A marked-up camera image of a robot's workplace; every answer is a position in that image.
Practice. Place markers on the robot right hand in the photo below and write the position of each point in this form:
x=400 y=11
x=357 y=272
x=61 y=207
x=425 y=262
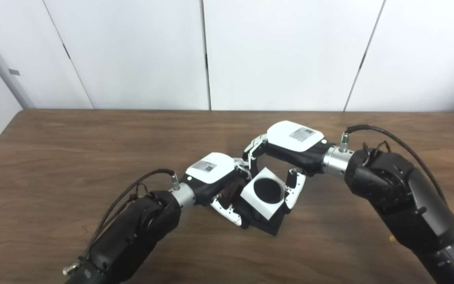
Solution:
x=294 y=138

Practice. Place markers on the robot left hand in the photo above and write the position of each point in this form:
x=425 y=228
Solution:
x=211 y=169

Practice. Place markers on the black peg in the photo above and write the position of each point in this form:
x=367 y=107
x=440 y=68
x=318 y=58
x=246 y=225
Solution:
x=268 y=189

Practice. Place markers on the white square piece with hole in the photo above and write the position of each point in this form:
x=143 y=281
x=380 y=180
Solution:
x=268 y=209

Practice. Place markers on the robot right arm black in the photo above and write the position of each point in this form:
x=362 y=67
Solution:
x=408 y=197

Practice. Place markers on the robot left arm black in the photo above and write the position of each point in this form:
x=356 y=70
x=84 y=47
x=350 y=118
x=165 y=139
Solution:
x=132 y=232

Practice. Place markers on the small grey wall tag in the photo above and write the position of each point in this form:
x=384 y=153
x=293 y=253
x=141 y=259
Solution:
x=14 y=72

